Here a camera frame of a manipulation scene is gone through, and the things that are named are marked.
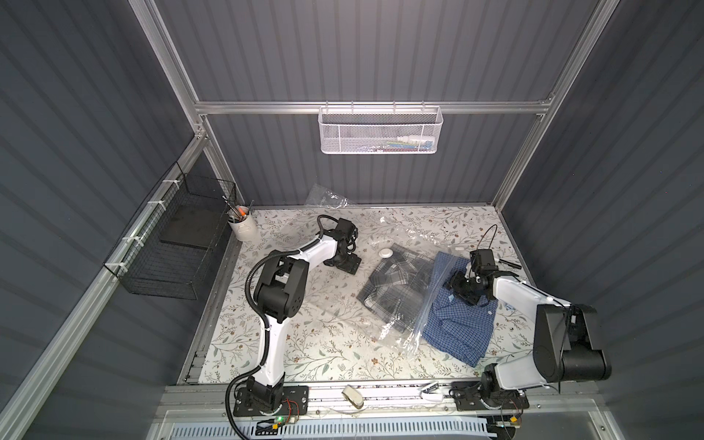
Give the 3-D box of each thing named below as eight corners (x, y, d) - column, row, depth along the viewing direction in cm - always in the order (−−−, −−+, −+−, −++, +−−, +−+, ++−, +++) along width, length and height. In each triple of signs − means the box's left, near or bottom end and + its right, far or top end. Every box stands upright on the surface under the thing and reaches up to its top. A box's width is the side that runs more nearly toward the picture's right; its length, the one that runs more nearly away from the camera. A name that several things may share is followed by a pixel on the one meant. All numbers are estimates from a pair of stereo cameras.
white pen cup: (237, 242, 111) (226, 223, 102) (243, 225, 117) (233, 205, 108) (255, 242, 111) (246, 222, 102) (261, 225, 117) (252, 205, 108)
